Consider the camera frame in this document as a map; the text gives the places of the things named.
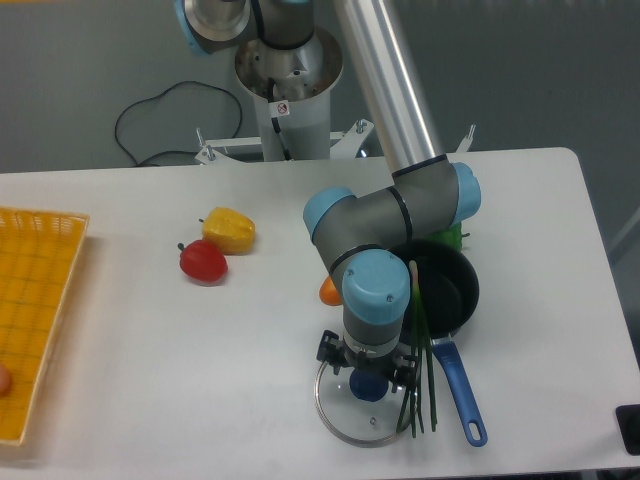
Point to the yellow plastic basket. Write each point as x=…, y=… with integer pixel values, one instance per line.
x=39, y=252

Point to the green bell pepper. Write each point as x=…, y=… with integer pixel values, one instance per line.
x=451, y=237

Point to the orange baguette bread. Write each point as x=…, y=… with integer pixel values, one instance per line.
x=328, y=293

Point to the red bell pepper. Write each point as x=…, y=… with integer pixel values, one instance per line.
x=202, y=262

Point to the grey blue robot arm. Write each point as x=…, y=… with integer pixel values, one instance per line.
x=353, y=235

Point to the yellow bell pepper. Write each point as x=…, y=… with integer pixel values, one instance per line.
x=230, y=231

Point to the black device at edge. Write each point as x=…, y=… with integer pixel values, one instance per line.
x=628, y=421

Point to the green scallion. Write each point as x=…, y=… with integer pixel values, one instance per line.
x=421, y=352

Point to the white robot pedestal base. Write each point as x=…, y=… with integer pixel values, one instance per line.
x=291, y=87

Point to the glass lid blue knob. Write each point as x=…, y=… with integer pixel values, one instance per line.
x=360, y=408

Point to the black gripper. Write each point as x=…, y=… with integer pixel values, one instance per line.
x=380, y=359

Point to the black pot blue handle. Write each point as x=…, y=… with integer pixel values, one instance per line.
x=450, y=292

